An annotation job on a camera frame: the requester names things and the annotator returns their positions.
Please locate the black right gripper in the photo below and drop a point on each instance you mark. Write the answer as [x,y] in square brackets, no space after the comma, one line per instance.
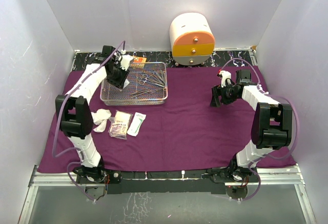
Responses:
[218,90]

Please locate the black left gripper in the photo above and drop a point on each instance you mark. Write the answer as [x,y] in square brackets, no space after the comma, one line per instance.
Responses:
[120,84]

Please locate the metal mesh instrument tray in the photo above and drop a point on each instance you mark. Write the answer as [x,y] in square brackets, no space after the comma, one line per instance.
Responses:
[113,96]

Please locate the small white green packet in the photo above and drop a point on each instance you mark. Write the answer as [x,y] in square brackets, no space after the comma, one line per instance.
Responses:
[136,123]

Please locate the white gauze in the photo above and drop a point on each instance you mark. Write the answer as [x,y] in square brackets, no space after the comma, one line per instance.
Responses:
[100,118]

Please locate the white gauze pack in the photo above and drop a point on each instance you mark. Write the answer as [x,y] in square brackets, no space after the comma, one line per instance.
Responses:
[119,125]

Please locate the straight steel tweezers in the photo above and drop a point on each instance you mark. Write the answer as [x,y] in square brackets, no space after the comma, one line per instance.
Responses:
[141,92]

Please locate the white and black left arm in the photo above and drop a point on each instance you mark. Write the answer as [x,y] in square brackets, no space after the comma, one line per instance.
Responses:
[74,117]

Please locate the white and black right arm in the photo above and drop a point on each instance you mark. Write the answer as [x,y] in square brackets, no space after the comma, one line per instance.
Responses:
[271,129]

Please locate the steel surgical scissors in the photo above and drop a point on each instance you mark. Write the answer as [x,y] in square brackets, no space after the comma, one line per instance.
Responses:
[145,79]

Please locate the steel surgical forceps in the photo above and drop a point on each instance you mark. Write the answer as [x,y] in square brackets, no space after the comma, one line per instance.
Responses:
[158,77]

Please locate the orange circuit board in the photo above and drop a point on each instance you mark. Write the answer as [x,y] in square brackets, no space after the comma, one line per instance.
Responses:
[139,60]

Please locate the round three-drawer mini cabinet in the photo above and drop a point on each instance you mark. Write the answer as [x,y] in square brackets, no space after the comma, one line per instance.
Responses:
[192,41]

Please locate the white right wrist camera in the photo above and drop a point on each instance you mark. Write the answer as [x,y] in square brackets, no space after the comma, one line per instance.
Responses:
[225,77]

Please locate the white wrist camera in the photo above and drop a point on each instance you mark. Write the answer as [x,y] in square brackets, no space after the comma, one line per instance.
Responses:
[225,77]
[125,61]

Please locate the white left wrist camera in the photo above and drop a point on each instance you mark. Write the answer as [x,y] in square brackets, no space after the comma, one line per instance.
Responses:
[125,61]

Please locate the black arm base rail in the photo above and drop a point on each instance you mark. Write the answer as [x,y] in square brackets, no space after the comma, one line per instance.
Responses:
[176,176]

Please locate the aluminium frame rail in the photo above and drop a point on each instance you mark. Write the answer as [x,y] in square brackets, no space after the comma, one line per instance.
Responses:
[278,197]

